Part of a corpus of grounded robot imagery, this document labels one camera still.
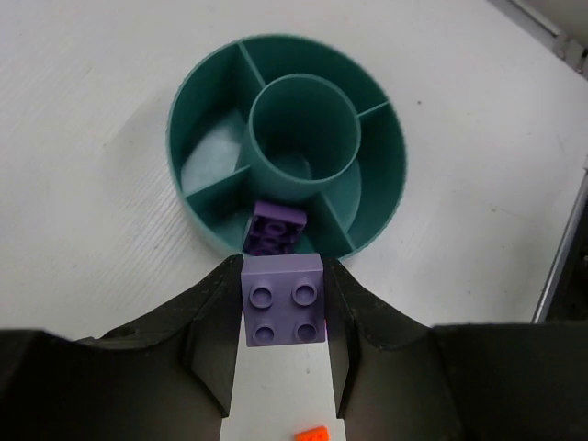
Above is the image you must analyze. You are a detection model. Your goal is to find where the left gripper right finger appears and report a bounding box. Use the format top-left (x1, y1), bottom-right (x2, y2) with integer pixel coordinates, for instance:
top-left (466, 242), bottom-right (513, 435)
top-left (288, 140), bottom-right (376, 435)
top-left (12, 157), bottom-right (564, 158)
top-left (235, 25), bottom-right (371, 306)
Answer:
top-left (323, 258), bottom-right (587, 440)

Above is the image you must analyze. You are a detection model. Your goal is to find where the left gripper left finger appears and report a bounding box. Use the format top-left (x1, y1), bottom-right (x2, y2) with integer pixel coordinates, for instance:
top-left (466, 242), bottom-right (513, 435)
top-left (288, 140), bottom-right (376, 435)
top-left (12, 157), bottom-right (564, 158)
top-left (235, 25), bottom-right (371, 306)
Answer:
top-left (1, 255), bottom-right (243, 440)

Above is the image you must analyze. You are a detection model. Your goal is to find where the light purple square lego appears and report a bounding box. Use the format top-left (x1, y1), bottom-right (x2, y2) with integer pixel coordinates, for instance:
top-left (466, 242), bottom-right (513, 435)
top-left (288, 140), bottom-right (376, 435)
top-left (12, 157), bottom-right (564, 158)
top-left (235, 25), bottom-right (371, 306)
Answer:
top-left (241, 254), bottom-right (325, 347)

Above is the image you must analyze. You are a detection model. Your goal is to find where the dark purple long lego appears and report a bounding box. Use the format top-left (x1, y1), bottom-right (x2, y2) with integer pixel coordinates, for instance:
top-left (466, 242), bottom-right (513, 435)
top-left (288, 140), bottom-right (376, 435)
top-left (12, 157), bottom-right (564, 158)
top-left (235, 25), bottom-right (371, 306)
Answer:
top-left (243, 200), bottom-right (308, 255)

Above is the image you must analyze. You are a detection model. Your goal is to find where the tiny orange lego stud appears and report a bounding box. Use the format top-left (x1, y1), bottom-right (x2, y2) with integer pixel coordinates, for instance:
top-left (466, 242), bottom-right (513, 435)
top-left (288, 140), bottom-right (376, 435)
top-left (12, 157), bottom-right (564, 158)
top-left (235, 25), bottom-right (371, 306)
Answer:
top-left (294, 425), bottom-right (330, 441)

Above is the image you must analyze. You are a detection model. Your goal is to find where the teal round divided container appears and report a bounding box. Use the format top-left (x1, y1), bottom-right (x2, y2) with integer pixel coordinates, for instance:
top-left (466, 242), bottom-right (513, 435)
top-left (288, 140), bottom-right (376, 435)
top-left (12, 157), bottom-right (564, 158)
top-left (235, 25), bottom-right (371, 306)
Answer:
top-left (166, 34), bottom-right (407, 259)

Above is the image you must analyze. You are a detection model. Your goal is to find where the aluminium rail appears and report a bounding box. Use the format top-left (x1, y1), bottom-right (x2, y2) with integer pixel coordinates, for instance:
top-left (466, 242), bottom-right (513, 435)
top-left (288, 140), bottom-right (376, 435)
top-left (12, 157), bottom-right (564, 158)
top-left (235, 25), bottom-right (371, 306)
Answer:
top-left (486, 0), bottom-right (588, 325)

